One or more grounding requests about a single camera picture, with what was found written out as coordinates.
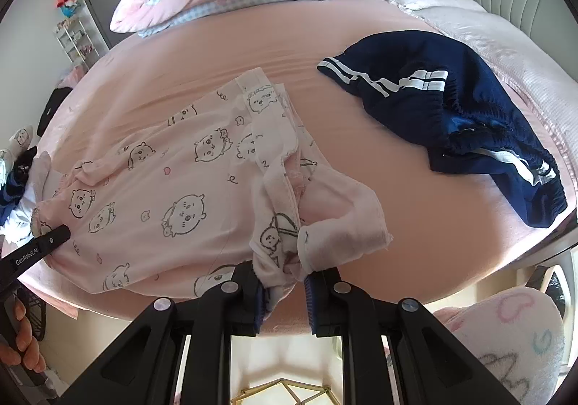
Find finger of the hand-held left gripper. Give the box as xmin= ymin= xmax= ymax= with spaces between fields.
xmin=0 ymin=224 xmax=72 ymax=293

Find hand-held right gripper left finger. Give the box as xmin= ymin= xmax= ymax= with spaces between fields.
xmin=59 ymin=260 xmax=267 ymax=405

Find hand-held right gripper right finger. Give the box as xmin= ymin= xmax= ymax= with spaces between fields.
xmin=305 ymin=268 xmax=516 ymax=405

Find pink cartoon print pajama pants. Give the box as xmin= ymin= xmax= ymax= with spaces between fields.
xmin=29 ymin=67 xmax=393 ymax=297

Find person's left hand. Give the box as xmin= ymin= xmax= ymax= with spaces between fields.
xmin=0 ymin=299 xmax=46 ymax=367

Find white garment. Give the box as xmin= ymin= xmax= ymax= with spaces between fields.
xmin=0 ymin=195 xmax=40 ymax=245

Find dark garment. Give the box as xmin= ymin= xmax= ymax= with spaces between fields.
xmin=0 ymin=147 xmax=39 ymax=211

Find black cloth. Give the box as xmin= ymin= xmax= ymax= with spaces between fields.
xmin=37 ymin=86 xmax=73 ymax=137

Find red and blue plush toy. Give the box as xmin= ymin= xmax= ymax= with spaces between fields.
xmin=54 ymin=0 xmax=80 ymax=20

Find navy striped pants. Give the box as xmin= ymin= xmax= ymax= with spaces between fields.
xmin=317 ymin=30 xmax=569 ymax=229

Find pale quilted bedspread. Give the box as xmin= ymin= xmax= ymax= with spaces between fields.
xmin=413 ymin=3 xmax=578 ymax=157

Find gold wire frame stand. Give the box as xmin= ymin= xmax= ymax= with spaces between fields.
xmin=230 ymin=378 xmax=336 ymax=405

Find white wire rack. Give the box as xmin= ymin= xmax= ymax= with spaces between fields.
xmin=54 ymin=19 xmax=101 ymax=72

